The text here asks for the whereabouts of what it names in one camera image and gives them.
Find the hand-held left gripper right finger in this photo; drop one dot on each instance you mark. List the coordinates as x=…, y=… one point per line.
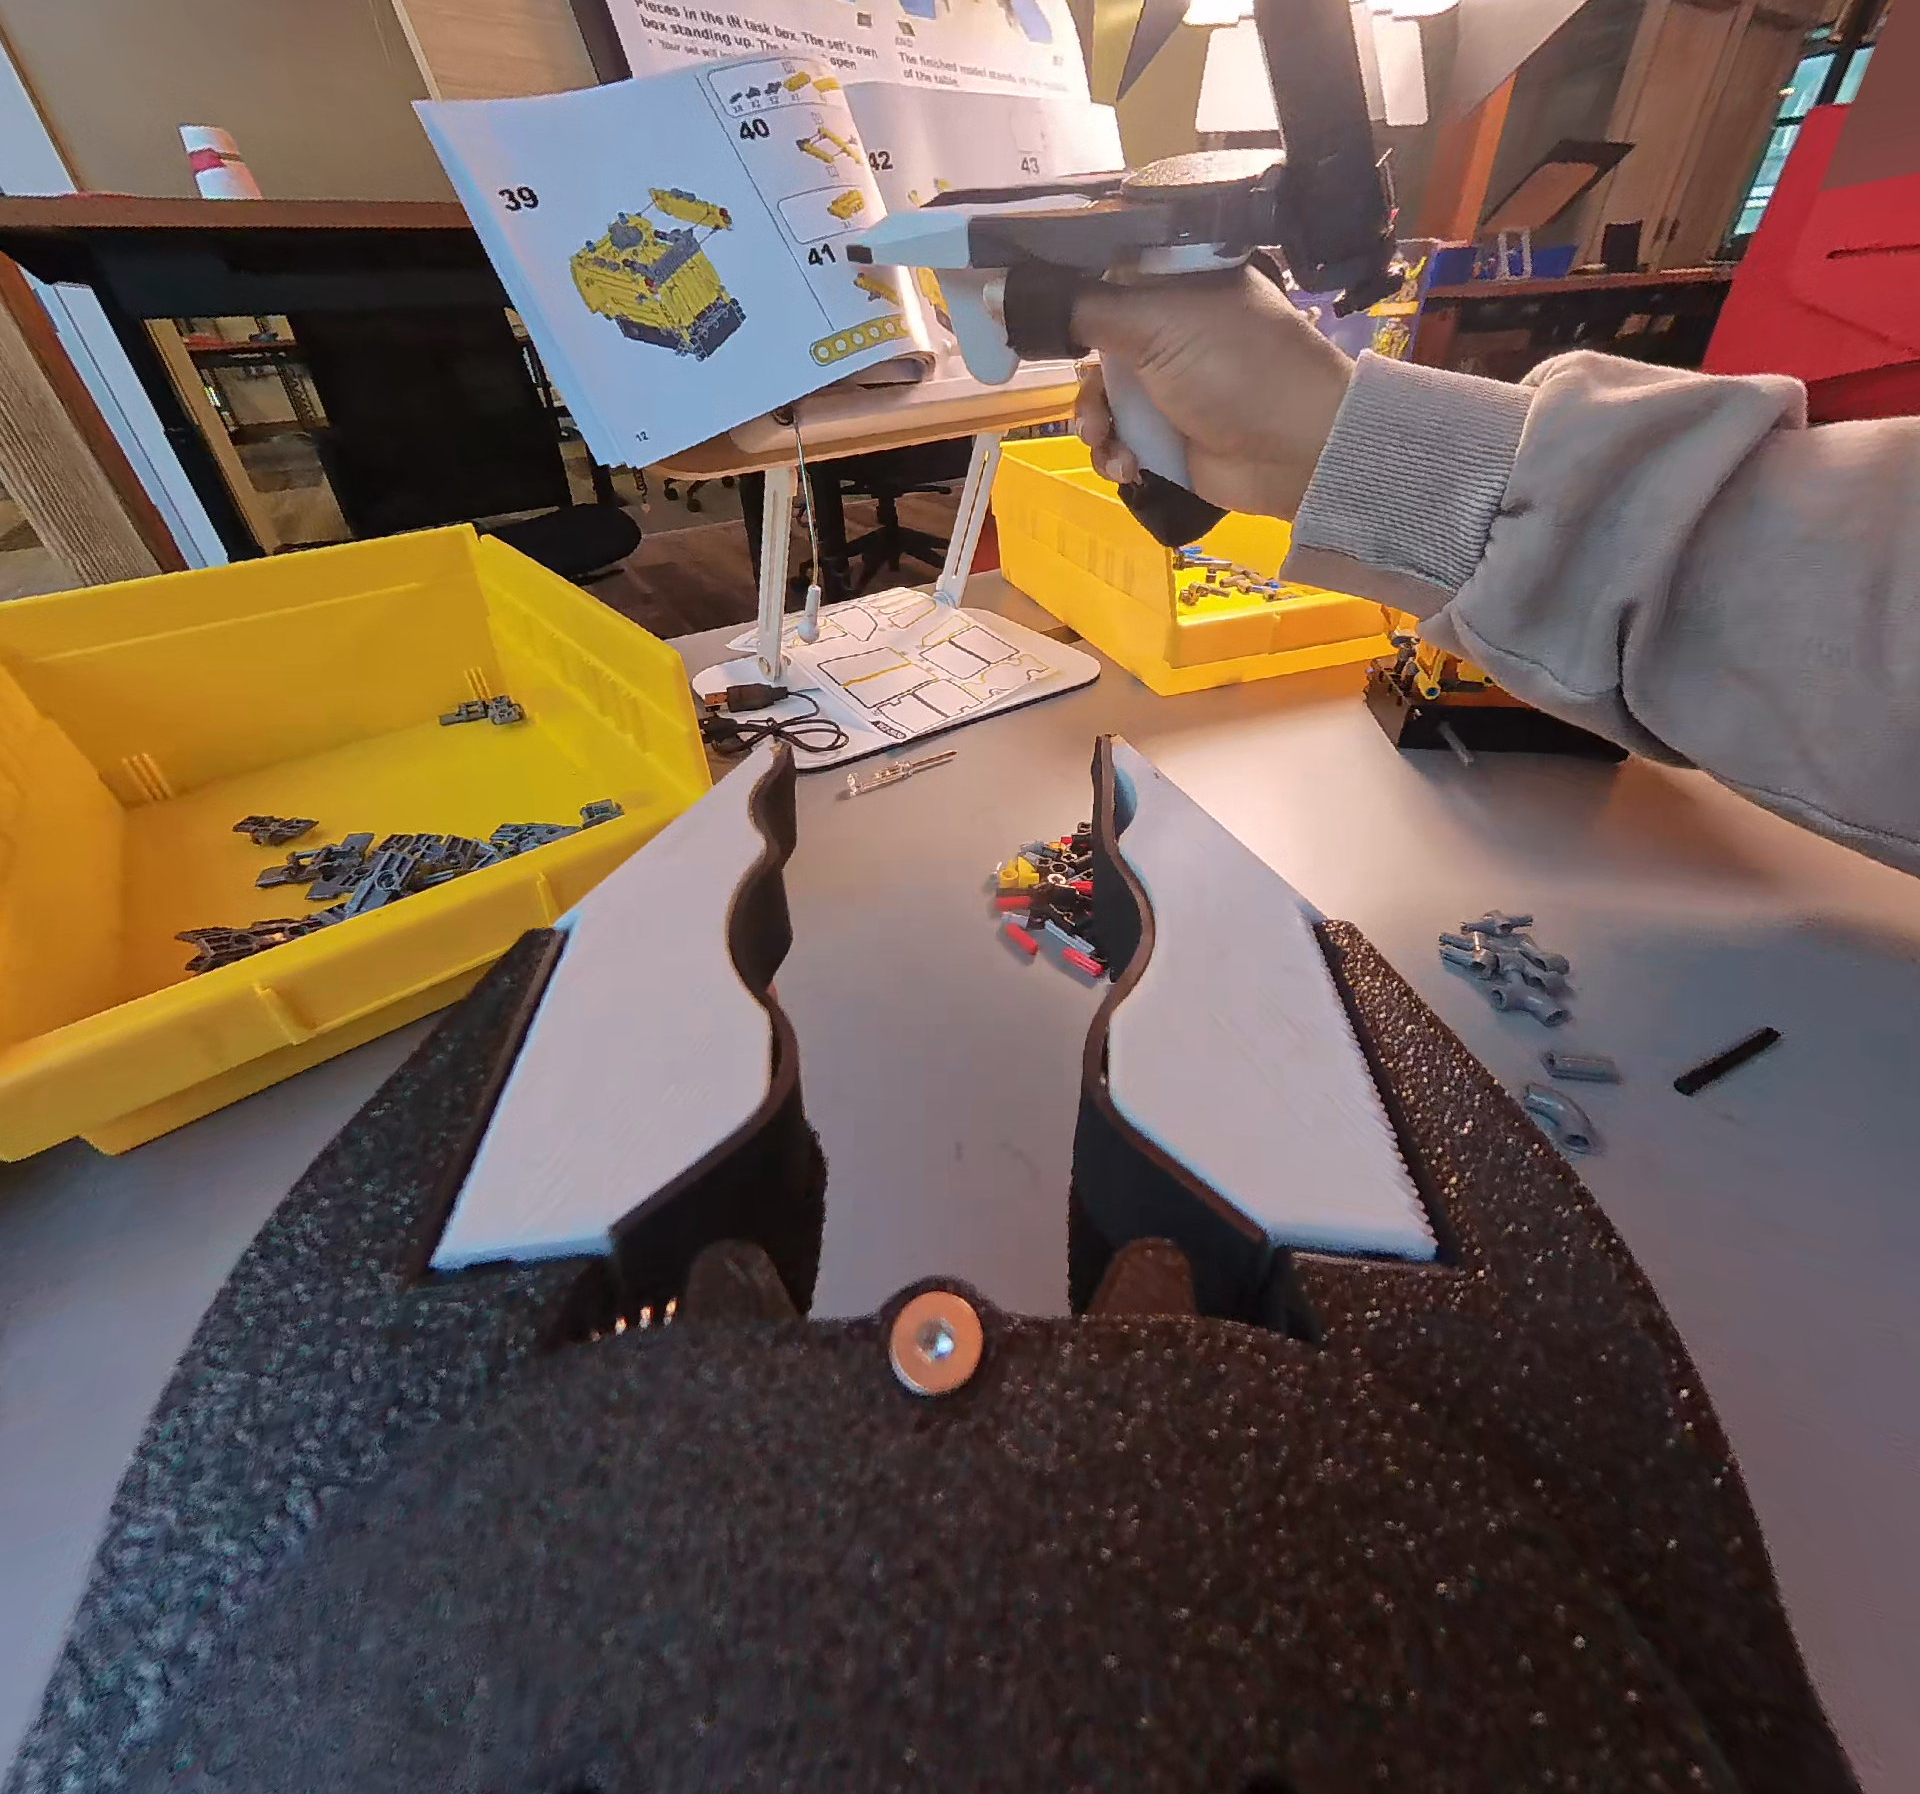
x=1259, y=1073

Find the person's right hand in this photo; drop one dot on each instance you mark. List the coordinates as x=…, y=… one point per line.
x=1230, y=385

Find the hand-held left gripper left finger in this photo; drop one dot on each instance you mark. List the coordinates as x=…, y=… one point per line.
x=631, y=1073

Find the pile of grey connectors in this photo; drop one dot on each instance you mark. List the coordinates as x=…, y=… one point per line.
x=1500, y=960

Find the black axle rod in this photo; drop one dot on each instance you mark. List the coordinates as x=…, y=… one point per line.
x=1726, y=1059

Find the yellow plastic bin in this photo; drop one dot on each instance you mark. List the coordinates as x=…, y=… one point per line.
x=375, y=625

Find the heap of assorted small parts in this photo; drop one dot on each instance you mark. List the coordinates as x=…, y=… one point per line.
x=1223, y=578

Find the grey desk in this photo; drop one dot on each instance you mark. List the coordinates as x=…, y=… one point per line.
x=1650, y=1299

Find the yellow block robot model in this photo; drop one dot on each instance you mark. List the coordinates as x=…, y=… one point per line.
x=1485, y=737

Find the pile of black red pins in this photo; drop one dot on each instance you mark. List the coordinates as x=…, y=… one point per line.
x=1050, y=909

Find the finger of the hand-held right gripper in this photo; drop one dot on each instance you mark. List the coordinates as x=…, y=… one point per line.
x=915, y=240

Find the white roll with red band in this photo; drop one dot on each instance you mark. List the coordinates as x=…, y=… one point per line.
x=218, y=174

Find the white wooden book stand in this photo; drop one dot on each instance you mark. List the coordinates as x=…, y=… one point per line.
x=771, y=550

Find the black office chair base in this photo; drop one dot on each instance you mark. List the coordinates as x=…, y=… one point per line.
x=885, y=475

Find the yellow bin with divider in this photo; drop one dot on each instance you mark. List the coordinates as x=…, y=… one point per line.
x=1081, y=550

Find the dark wooden shelf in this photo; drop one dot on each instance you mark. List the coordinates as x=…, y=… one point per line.
x=226, y=216

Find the white sticker sheet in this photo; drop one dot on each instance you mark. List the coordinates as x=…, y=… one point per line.
x=929, y=670

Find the grey straight sleeve piece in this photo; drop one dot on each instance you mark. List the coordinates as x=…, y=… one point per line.
x=1579, y=1066

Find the person's right forearm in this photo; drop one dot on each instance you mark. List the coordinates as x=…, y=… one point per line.
x=1650, y=594

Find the heap of dark grey plates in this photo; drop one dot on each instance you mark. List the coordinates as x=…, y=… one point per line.
x=375, y=864

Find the grey elbow piece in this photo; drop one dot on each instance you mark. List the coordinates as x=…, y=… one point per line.
x=1562, y=1119

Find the red felt bag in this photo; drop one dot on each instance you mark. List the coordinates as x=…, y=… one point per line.
x=1831, y=278

